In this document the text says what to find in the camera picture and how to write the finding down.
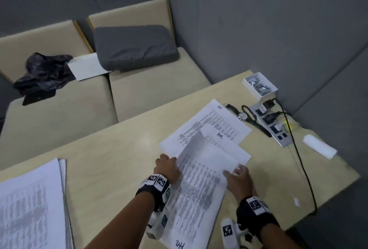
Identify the person's left forearm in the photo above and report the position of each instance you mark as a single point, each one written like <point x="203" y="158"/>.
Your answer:
<point x="120" y="223"/>

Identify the white adapter plug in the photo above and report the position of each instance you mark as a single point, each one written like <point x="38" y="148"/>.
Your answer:
<point x="262" y="109"/>
<point x="277" y="129"/>

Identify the printed paper sheet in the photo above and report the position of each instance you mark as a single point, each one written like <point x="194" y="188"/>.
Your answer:
<point x="237" y="151"/>
<point x="201" y="122"/>
<point x="198" y="194"/>

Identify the person's right hand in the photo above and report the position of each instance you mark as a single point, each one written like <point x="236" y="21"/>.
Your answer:
<point x="241" y="184"/>

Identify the grey power strip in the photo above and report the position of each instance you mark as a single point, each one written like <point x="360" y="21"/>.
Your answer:
<point x="283" y="139"/>

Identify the white tissue roll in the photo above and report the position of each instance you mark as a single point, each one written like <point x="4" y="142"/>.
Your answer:
<point x="319" y="146"/>

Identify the person's left fingers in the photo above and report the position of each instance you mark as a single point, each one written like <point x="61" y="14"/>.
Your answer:
<point x="165" y="158"/>

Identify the beige sofa back cushion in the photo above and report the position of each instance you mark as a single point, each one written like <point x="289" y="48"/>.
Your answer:
<point x="37" y="40"/>
<point x="129" y="13"/>

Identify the stack of printed papers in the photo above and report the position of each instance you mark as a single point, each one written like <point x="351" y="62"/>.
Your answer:
<point x="28" y="205"/>

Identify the person's left hand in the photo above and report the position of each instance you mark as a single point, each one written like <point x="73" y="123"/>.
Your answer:
<point x="166" y="169"/>

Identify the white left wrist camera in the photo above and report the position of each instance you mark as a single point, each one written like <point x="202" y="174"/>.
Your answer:
<point x="156" y="225"/>

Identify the black flat phone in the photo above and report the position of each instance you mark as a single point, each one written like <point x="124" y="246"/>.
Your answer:
<point x="37" y="98"/>

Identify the white open box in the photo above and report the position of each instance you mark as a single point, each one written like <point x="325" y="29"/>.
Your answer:
<point x="250" y="89"/>

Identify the dark crumpled garment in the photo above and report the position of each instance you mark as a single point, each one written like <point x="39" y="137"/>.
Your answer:
<point x="46" y="70"/>

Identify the grey pillow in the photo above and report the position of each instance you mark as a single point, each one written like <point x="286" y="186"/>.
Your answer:
<point x="135" y="46"/>

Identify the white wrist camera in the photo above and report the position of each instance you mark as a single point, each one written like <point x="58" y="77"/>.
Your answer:
<point x="230" y="231"/>
<point x="156" y="225"/>

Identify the person's right forearm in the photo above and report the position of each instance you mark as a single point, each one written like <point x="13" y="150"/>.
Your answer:
<point x="280" y="238"/>

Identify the small white paper scrap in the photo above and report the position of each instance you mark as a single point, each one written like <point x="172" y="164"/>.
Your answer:
<point x="296" y="201"/>

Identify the black charger plug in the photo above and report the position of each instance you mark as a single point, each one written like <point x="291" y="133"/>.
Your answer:
<point x="269" y="104"/>
<point x="270" y="118"/>

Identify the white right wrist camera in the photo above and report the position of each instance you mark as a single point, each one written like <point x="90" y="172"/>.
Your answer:
<point x="230" y="231"/>

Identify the pile of metal clips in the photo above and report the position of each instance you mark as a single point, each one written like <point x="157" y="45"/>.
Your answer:
<point x="259" y="84"/>

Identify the blank white paper sheet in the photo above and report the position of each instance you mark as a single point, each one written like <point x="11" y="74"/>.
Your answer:
<point x="86" y="67"/>

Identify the person's right thumb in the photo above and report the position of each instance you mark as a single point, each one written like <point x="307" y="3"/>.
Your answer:
<point x="229" y="174"/>

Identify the beige sofa seat cushion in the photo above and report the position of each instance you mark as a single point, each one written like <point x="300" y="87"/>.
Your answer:
<point x="155" y="90"/>
<point x="57" y="122"/>

